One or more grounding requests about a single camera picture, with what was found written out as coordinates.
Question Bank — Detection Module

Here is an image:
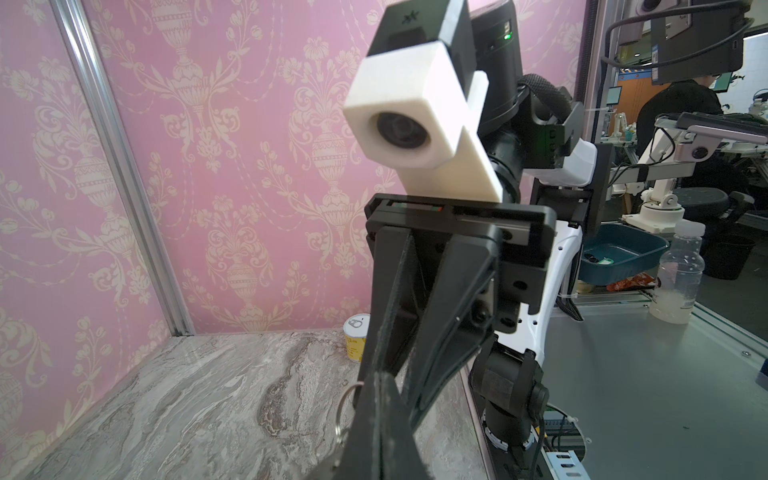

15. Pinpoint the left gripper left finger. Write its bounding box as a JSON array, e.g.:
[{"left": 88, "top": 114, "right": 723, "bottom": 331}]
[{"left": 334, "top": 373, "right": 383, "bottom": 479}]

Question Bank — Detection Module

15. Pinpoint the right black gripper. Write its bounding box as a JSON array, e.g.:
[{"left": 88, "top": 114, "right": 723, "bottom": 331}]
[{"left": 358, "top": 194, "right": 556, "bottom": 429}]

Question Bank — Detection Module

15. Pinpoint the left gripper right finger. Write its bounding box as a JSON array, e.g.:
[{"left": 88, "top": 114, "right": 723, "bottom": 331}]
[{"left": 379, "top": 373, "right": 430, "bottom": 480}]

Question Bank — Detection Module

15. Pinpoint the silver metal key holder plate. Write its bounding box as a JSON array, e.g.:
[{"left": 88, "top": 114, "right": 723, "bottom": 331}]
[{"left": 306, "top": 382, "right": 364, "bottom": 480}]

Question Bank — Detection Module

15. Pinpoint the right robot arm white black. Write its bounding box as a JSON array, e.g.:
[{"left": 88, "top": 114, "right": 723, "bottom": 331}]
[{"left": 314, "top": 1, "right": 597, "bottom": 479}]

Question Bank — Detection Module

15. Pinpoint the yellow cup white lid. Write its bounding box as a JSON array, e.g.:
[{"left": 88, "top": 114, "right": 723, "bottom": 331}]
[{"left": 343, "top": 313, "right": 370, "bottom": 363}]

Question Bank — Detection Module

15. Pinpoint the teal plastic bin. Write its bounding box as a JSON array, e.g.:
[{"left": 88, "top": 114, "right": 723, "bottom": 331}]
[{"left": 579, "top": 223, "right": 669, "bottom": 286}]

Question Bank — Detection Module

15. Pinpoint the clear plastic bottle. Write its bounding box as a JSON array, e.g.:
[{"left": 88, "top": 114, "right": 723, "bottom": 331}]
[{"left": 649, "top": 220, "right": 706, "bottom": 325}]

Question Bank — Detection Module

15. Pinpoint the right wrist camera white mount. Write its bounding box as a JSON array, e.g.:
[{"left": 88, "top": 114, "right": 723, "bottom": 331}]
[{"left": 342, "top": 0, "right": 504, "bottom": 204}]

